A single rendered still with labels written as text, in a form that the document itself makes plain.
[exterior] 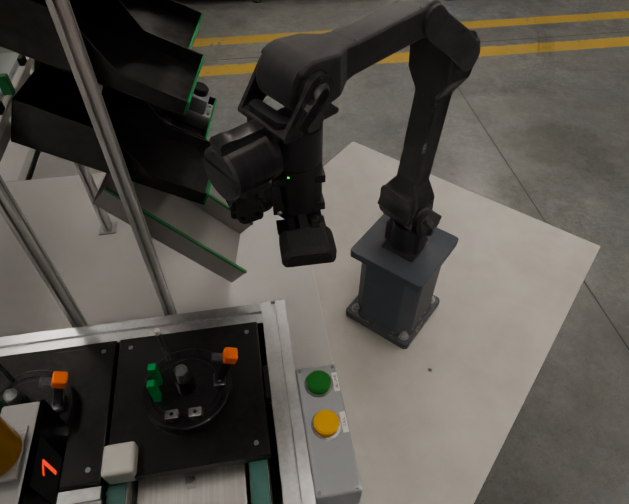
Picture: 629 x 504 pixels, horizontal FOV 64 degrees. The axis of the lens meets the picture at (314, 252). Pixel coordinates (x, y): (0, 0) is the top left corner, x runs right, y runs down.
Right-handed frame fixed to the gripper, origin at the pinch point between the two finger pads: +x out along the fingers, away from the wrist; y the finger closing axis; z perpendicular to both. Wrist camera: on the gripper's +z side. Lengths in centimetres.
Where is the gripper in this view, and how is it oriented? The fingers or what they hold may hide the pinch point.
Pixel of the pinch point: (299, 233)
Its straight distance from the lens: 65.6
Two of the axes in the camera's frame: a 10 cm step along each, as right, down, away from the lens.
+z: -9.9, 1.2, -1.1
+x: 0.0, 6.7, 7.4
